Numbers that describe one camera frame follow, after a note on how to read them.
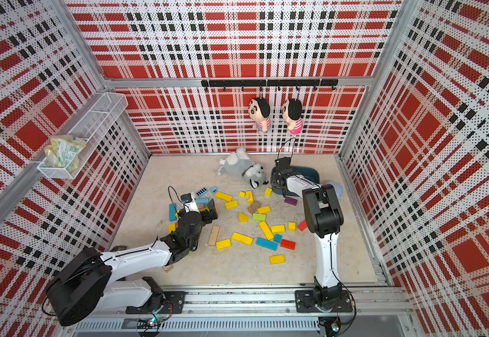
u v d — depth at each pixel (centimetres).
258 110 91
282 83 89
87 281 42
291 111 96
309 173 108
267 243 88
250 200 101
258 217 96
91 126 81
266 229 91
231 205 99
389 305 75
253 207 97
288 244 89
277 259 84
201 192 104
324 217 57
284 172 84
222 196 104
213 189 104
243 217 95
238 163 105
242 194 104
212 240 88
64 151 63
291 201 101
